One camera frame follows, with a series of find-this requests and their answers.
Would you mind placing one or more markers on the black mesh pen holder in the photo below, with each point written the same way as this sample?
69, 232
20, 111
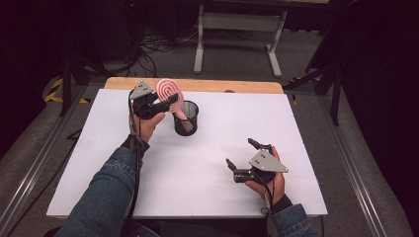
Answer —
195, 125

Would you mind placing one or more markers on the white metal table frame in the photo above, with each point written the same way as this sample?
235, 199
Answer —
240, 21

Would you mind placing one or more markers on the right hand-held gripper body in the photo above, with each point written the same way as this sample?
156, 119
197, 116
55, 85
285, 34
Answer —
267, 163

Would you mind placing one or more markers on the aluminium rail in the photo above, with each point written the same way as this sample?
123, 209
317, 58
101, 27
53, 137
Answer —
36, 158
352, 171

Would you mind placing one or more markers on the black metal stand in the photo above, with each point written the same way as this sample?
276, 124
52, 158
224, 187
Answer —
335, 98
66, 85

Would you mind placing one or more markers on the wooden table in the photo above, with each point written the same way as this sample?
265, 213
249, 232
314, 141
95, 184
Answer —
210, 85

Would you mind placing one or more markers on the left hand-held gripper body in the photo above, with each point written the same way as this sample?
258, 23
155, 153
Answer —
145, 105

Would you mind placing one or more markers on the white board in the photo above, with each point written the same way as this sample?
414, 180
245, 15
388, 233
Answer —
204, 158

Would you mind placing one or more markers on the person's left hand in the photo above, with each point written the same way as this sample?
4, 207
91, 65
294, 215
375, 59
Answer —
146, 128

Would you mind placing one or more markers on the person's dark lap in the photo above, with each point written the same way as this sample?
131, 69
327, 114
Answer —
210, 227

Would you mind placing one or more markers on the pink hairbrush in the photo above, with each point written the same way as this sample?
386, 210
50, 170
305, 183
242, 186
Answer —
164, 86

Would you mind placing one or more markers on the person's right hand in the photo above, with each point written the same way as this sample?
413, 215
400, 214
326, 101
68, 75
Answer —
275, 189

